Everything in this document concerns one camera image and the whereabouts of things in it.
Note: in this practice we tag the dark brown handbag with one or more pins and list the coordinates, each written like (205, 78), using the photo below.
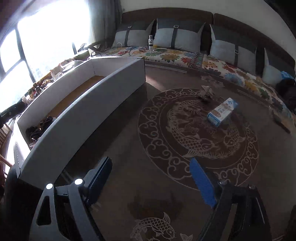
(286, 91)

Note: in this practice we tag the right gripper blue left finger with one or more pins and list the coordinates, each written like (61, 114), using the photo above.
(63, 212)

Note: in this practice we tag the blue white ointment box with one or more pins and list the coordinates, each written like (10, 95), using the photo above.
(222, 112)

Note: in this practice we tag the floral bench cushion cover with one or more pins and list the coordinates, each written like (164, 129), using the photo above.
(203, 62)

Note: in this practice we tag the grey curtain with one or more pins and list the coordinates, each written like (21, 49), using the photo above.
(105, 19)

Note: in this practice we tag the white spray bottle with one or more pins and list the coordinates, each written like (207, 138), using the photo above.
(151, 43)

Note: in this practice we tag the black fabric garment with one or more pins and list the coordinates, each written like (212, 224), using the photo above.
(33, 133)

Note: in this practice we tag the grey pillow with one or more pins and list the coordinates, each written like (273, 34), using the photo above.
(180, 35)
(275, 69)
(233, 48)
(134, 34)

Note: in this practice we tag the grey pillow far left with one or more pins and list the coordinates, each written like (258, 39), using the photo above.
(134, 34)

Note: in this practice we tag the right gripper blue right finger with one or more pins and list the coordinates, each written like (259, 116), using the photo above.
(250, 220)

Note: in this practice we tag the white cardboard sorting box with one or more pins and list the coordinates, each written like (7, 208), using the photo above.
(41, 165)

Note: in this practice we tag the grey pillow far right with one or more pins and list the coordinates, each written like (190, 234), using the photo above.
(275, 69)

